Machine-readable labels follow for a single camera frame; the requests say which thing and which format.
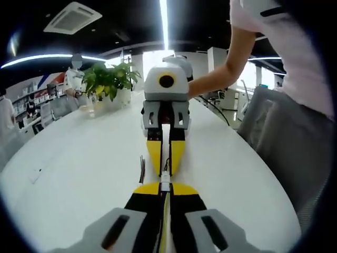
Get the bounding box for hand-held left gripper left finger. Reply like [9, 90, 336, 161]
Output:
[82, 181, 162, 253]

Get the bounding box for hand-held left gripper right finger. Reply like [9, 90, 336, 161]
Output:
[170, 183, 249, 253]

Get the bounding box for small dark cable piece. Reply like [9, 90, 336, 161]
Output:
[138, 155, 147, 184]

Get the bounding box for JST connector cable black-green wires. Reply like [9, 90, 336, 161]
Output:
[161, 157, 172, 177]

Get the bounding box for JST connector cable yellow wires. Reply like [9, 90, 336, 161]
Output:
[157, 176, 175, 253]

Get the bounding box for white plant pot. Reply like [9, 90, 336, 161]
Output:
[115, 88, 133, 108]

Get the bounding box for green potted plant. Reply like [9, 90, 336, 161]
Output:
[82, 61, 143, 102]

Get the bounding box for straight ceiling light strip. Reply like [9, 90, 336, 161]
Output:
[158, 0, 174, 51]

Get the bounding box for grey mesh office chair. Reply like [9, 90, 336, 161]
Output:
[236, 86, 333, 235]

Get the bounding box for ceiling air conditioner unit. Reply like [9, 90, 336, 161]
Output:
[43, 1, 104, 35]

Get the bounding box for white storage shelf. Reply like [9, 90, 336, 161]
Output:
[10, 81, 67, 106]

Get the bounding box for person in pink shirt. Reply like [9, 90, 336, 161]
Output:
[230, 0, 336, 121]

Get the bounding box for curved ceiling light strip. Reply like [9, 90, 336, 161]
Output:
[0, 53, 106, 70]

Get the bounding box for thin black cable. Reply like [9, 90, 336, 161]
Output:
[196, 95, 233, 127]

